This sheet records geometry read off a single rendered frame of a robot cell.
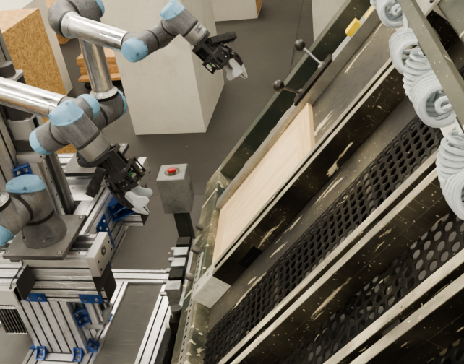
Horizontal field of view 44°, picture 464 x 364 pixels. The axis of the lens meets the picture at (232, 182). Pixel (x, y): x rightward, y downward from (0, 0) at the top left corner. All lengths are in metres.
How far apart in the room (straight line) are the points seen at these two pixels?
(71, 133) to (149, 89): 3.13
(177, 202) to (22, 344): 1.05
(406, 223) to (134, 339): 1.91
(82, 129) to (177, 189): 1.02
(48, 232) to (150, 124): 2.78
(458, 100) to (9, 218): 1.47
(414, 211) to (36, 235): 1.34
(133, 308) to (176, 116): 2.10
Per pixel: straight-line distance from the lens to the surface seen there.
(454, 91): 0.70
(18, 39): 3.78
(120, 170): 1.48
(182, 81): 4.44
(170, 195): 2.42
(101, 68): 2.34
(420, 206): 1.02
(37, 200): 1.95
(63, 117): 1.44
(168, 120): 4.63
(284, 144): 1.93
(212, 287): 1.77
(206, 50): 1.96
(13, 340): 3.01
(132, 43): 1.91
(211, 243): 2.05
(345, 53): 1.89
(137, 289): 2.98
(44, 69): 3.98
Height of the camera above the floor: 2.21
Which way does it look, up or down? 34 degrees down
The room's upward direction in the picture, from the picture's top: 9 degrees counter-clockwise
